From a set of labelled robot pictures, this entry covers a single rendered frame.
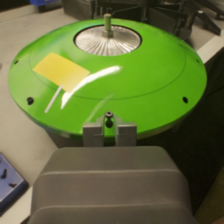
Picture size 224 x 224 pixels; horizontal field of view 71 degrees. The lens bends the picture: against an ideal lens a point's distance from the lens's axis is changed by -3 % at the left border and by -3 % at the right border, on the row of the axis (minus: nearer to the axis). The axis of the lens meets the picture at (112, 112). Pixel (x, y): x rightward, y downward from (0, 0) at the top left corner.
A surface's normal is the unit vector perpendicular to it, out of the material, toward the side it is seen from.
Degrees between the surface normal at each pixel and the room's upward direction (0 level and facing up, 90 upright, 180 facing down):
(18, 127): 0
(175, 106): 25
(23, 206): 0
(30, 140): 0
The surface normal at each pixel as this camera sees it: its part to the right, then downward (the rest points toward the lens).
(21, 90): -0.30, -0.38
